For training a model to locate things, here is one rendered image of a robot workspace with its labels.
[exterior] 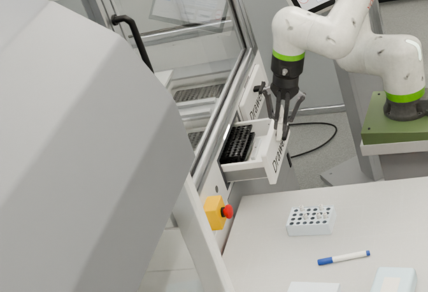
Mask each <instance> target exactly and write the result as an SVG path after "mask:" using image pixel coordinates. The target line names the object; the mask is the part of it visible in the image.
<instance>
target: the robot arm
mask: <svg viewBox="0 0 428 292"><path fill-rule="evenodd" d="M335 1H336V2H335V3H334V5H333V7H332V10H331V11H330V12H329V14H328V16H326V17H323V16H320V15H317V14H315V13H312V12H310V11H306V10H304V9H302V8H299V7H296V6H288V7H284V8H282V9H281V10H280V11H278V12H277V13H276V15H275V16H274V18H273V21H272V26H271V27H272V32H273V52H272V59H271V71H272V72H273V82H272V83H271V85H270V86H269V87H264V88H263V90H262V93H263V95H264V97H265V99H266V106H267V113H268V117H269V119H273V120H274V129H275V130H277V133H276V141H279V142H280V141H281V139H282V134H283V131H286V129H287V123H288V122H293V120H294V118H295V116H296V113H297V111H298V109H299V106H300V104H301V103H302V102H303V101H304V100H305V97H306V93H305V92H301V91H300V90H299V86H298V83H299V75H300V74H301V73H302V72H303V66H304V56H305V50H308V51H310V52H314V53H316V54H319V55H321V56H324V57H326V58H328V59H335V60H336V62H337V64H338V65H339V67H340V68H342V69H343V70H345V71H347V72H351V73H360V74H365V75H374V76H379V77H381V78H382V80H383V89H384V91H385V93H386V102H385V104H384V106H383V112H384V114H385V116H386V117H387V118H389V119H391V120H396V121H411V120H417V119H420V118H422V117H424V116H425V115H426V116H428V88H425V71H424V60H423V53H422V44H421V42H420V40H419V39H418V38H416V37H414V36H412V35H408V34H374V33H373V32H372V31H371V26H370V21H369V9H370V7H371V5H372V3H373V1H374V0H335ZM271 91H272V92H273V94H274V95H275V97H276V109H275V113H274V111H273V104H272V100H271ZM296 94H297V101H296V104H295V106H294V109H293V111H292V113H291V115H290V116H289V106H290V100H291V99H292V98H293V97H294V96H295V95H296ZM282 99H283V100H285V108H284V114H283V117H282V118H281V117H280V107H281V102H282Z"/></svg>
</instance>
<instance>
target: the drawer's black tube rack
mask: <svg viewBox="0 0 428 292"><path fill-rule="evenodd" d="M245 128H246V125H245V126H236V127H232V129H231V132H230V134H229V137H228V139H227V142H226V144H225V147H224V150H223V152H222V155H221V157H220V160H219V161H220V164H229V163H239V162H245V161H246V160H247V157H248V154H249V151H250V149H251V146H252V143H253V139H254V137H255V132H251V133H250V135H249V137H248V140H247V143H246V146H245V149H244V151H243V155H242V157H237V158H236V154H237V151H238V147H239V145H240V142H241V141H242V137H243V133H244V132H245Z"/></svg>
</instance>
